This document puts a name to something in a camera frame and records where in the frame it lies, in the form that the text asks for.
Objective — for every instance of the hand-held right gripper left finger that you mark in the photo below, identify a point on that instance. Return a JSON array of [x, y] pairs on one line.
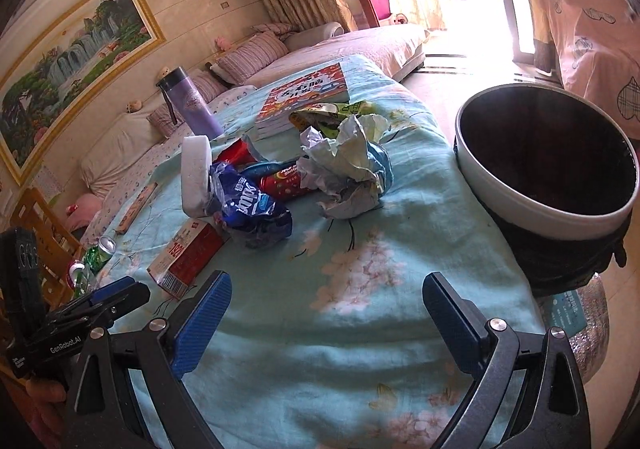
[[200, 324]]

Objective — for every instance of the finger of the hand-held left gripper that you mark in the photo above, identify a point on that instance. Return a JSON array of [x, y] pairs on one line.
[[117, 286], [131, 301]]

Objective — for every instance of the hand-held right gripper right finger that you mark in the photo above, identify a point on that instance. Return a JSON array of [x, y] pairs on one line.
[[452, 324]]

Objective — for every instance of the red cardboard box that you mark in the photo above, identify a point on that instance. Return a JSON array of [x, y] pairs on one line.
[[190, 249]]

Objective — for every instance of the blue snack wrapper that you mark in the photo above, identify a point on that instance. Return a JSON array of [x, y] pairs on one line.
[[245, 209]]

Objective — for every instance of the white bin with black bag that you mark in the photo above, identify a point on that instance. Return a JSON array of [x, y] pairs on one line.
[[500, 199]]

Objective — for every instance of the grey paper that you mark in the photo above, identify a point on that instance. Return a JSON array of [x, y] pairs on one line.
[[350, 201]]

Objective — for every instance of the red snack tube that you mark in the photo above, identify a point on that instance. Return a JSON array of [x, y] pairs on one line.
[[282, 184]]

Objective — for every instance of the red wrapper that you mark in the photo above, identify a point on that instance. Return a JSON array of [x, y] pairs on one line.
[[235, 152]]

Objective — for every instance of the white paper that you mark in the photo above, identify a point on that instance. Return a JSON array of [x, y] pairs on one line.
[[350, 144]]

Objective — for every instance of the person's left hand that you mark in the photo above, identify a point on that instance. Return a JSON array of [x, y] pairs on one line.
[[47, 399]]

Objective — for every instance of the green drink can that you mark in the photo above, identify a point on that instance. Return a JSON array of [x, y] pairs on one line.
[[100, 254]]

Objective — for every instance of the red drink can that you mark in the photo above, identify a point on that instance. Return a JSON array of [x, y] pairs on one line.
[[78, 274]]

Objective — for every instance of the long tan narrow box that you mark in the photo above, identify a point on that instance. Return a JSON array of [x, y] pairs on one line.
[[136, 209]]

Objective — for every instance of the pink plush toy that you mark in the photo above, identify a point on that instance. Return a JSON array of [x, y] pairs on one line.
[[82, 210]]

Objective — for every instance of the wooden chair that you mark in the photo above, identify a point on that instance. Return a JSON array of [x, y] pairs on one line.
[[35, 211]]

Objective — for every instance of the turquoise floral tablecloth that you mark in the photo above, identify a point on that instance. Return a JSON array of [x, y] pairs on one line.
[[325, 319]]

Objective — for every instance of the white cushion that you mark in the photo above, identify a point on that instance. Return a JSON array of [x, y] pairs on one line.
[[120, 154]]

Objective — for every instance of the small plush toy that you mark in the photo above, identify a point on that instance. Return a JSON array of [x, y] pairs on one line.
[[223, 43], [134, 106], [164, 73]]

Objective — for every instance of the purple drinking bottle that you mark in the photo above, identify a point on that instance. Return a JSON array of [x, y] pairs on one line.
[[192, 104]]

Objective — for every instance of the framed landscape painting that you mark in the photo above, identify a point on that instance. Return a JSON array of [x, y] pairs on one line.
[[65, 64]]

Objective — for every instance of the green snack packet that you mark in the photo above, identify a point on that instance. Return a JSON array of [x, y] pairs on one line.
[[320, 121]]

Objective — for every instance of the colourful book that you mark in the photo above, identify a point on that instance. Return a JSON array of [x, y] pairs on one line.
[[300, 94]]

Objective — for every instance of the large striped pillow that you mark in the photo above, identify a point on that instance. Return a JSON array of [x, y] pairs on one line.
[[250, 56]]

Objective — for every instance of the pink sofa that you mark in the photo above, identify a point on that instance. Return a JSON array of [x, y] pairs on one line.
[[350, 46]]

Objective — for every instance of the small striped pillow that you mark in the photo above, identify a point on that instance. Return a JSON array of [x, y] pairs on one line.
[[275, 30]]

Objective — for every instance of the pink printed furniture cover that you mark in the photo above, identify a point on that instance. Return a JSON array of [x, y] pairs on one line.
[[590, 29]]

